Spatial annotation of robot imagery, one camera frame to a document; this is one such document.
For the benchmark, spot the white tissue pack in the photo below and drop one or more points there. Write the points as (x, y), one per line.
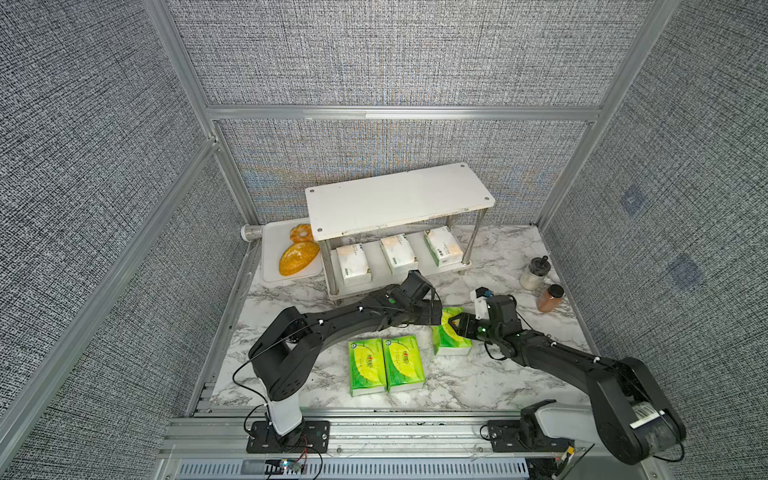
(443, 246)
(399, 254)
(354, 266)

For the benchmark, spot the white two-tier shelf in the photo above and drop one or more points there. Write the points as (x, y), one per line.
(385, 205)

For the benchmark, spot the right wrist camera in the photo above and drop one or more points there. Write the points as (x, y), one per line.
(480, 297)

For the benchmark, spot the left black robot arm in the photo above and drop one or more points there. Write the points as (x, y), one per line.
(286, 352)

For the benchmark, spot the clear shaker black lid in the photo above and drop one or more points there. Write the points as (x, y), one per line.
(535, 273)

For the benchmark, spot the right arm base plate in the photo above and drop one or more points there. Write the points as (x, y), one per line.
(524, 435)

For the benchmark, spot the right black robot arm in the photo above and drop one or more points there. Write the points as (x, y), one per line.
(632, 416)

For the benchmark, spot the aluminium front rail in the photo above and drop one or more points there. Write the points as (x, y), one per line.
(383, 444)

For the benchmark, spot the orange bread loaf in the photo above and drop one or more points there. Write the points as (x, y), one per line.
(297, 257)

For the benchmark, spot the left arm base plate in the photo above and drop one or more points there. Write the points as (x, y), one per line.
(312, 436)

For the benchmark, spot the brown spice bottle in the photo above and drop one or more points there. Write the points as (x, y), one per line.
(550, 298)

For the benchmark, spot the small orange bread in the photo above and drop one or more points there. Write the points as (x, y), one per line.
(301, 233)

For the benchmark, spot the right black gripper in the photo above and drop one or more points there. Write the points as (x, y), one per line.
(465, 322)

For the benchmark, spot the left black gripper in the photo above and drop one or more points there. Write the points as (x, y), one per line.
(427, 318)

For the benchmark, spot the grey tube end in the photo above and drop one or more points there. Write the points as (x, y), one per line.
(250, 233)

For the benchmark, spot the green tissue pack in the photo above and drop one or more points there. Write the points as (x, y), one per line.
(446, 342)
(403, 364)
(367, 367)

